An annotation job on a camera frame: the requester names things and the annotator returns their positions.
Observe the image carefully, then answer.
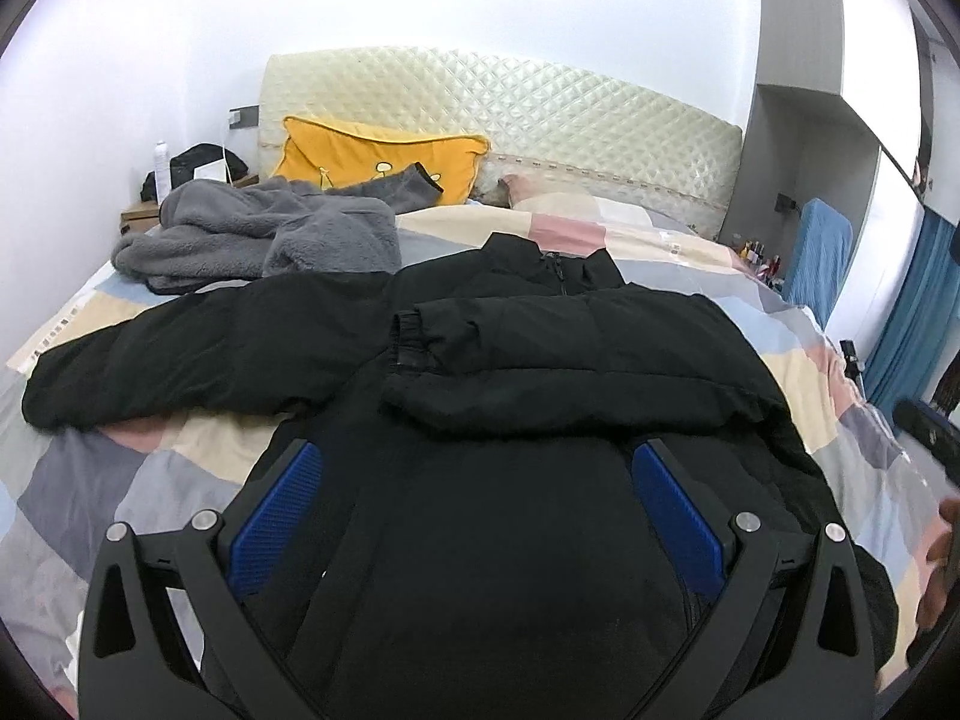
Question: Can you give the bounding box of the blue curtain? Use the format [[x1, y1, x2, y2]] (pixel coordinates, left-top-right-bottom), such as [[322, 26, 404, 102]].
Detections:
[[862, 206, 960, 410]]

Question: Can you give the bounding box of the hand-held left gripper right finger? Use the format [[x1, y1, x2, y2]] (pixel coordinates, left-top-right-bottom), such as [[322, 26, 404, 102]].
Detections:
[[632, 439, 877, 720]]

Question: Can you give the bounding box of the yellow pillow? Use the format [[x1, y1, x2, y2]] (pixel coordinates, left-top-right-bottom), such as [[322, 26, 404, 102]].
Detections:
[[268, 116, 490, 205]]

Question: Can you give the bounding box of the black bag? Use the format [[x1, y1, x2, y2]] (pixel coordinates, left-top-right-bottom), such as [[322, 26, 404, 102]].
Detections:
[[142, 142, 248, 203]]

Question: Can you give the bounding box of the group of small bottles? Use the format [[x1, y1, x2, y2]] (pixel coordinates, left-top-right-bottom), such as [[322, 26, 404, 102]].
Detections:
[[731, 236, 785, 286]]

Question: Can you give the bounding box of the pink pillow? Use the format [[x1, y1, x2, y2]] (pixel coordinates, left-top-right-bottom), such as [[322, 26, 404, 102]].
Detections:
[[499, 172, 552, 207]]

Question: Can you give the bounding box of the person's right hand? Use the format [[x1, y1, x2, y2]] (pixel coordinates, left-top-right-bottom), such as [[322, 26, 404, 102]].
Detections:
[[919, 499, 960, 631]]

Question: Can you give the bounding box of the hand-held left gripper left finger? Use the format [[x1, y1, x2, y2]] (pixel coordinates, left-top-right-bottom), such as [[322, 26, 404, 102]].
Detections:
[[75, 439, 331, 720]]

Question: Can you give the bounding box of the blue towel on chair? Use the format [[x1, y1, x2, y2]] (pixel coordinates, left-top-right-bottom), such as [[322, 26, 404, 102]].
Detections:
[[780, 197, 854, 331]]

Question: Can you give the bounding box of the black jacket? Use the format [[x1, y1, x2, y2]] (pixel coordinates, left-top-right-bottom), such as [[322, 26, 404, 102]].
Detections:
[[22, 232, 901, 720]]

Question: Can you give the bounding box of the wooden nightstand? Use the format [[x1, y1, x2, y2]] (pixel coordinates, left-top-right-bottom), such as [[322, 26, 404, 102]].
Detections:
[[120, 176, 260, 241]]

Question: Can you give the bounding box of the black stand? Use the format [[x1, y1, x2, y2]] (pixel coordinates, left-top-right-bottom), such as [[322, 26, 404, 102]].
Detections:
[[840, 340, 865, 398]]

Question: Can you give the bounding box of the checkered quilt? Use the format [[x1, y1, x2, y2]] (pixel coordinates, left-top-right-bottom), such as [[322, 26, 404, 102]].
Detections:
[[0, 191, 960, 720]]

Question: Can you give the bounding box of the cream quilted headboard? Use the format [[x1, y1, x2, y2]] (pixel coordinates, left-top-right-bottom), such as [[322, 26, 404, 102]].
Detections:
[[255, 49, 743, 245]]

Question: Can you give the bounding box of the grey fleece garment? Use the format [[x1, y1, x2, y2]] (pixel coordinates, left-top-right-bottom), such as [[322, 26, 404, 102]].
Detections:
[[112, 163, 445, 297]]

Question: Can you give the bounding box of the grey wardrobe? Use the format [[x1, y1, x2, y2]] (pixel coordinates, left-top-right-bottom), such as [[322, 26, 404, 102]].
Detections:
[[739, 0, 960, 331]]

